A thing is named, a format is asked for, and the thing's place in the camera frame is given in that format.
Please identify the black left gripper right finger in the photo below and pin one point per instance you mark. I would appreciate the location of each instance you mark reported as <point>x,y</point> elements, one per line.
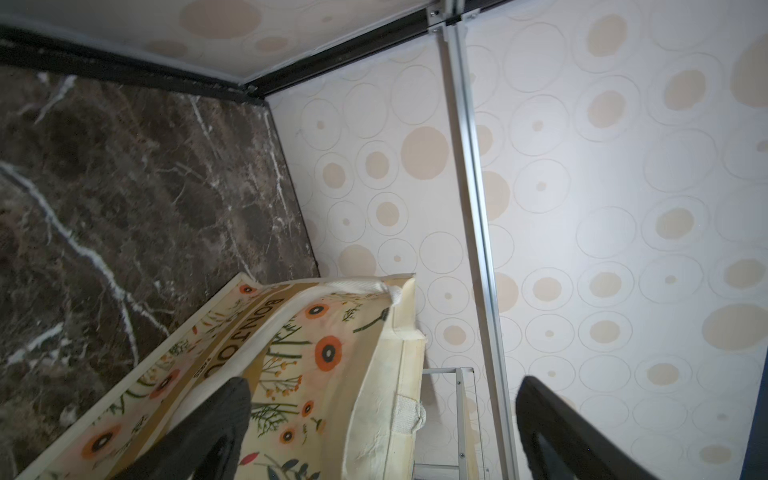
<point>560,444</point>

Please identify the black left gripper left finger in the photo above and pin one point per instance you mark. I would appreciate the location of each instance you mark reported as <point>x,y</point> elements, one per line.
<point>205,445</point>

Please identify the floral cream grocery tote bag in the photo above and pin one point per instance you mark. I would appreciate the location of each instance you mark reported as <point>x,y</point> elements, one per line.
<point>333,366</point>

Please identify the white wooden two-tier shelf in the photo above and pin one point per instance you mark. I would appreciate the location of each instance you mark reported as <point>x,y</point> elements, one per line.
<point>450,443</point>

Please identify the aluminium horizontal rail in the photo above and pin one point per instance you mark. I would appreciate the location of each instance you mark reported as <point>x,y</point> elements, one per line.
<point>463,121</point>

